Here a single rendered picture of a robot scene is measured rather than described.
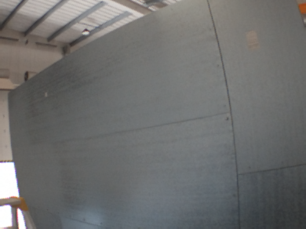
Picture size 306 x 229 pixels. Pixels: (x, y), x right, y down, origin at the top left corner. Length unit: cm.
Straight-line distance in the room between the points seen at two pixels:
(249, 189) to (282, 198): 16
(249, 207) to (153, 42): 87
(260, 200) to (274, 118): 33
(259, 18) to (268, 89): 29
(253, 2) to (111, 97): 86
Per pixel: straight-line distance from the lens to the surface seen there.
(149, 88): 133
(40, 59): 1293
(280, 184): 109
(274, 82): 107
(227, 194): 117
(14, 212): 174
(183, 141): 123
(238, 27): 116
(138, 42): 142
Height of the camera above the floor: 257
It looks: 8 degrees up
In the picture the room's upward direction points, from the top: 7 degrees counter-clockwise
